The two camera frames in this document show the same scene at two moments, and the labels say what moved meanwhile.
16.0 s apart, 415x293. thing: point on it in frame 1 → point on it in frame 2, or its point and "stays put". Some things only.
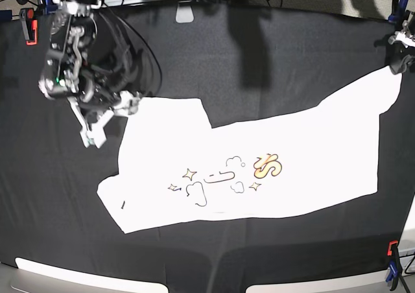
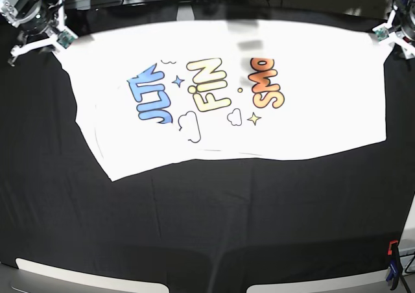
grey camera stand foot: [184, 13] stays put
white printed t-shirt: [174, 166] → [151, 93]
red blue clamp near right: [395, 271] stays put
